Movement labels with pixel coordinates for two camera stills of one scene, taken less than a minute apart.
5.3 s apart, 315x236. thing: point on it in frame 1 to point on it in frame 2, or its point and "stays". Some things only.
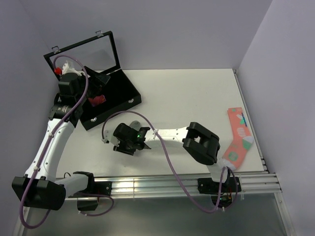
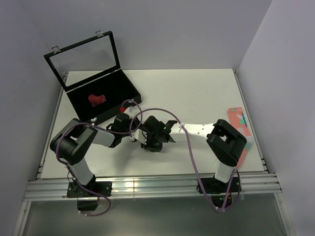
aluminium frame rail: (185, 184) stays
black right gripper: (120, 148) to (148, 146)
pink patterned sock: (242, 141) stays
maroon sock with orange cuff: (97, 100) stays
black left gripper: (97, 82) to (136, 123)
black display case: (97, 52) stays
